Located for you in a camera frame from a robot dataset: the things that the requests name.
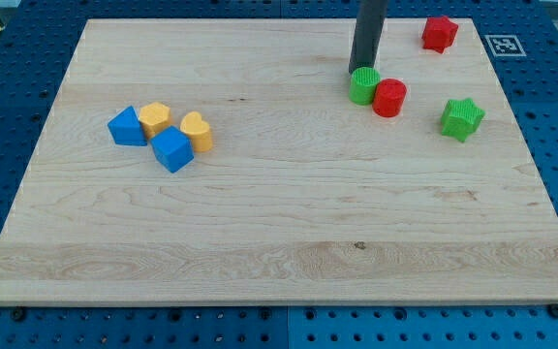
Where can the yellow hexagon block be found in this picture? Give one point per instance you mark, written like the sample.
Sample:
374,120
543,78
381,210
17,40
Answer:
155,118

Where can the yellow heart block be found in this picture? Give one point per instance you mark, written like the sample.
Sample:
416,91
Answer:
197,130

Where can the green cylinder block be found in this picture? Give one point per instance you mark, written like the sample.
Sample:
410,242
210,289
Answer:
363,85

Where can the green star block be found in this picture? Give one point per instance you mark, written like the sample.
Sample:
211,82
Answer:
461,118

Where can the red star block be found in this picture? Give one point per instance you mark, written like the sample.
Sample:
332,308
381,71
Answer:
438,33

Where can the wooden board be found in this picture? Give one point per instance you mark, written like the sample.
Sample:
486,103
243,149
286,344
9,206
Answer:
305,197

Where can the blue triangle block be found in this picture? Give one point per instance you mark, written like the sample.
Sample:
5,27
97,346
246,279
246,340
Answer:
125,128

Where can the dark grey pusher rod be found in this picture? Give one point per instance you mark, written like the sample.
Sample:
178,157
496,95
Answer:
367,35

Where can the blue cube block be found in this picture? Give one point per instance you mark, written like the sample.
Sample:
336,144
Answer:
172,149

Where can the red cylinder block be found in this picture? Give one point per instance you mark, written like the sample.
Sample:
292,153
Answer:
389,97

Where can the white fiducial marker tag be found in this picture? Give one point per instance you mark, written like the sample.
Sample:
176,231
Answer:
505,45

